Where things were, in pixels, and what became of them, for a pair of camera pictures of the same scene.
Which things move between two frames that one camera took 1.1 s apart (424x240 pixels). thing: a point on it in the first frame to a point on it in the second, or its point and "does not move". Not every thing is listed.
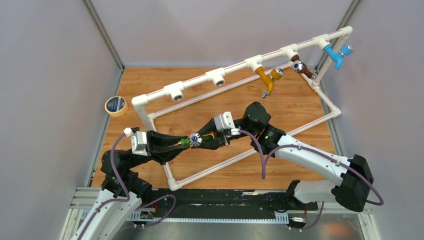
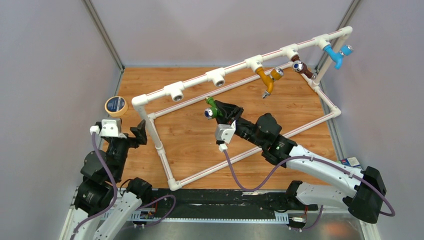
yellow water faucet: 276,74 does not move
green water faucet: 195,139 to 213,112
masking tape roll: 116,106 does not move
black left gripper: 159,146 to 140,131
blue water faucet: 337,57 does not move
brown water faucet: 298,66 does not move
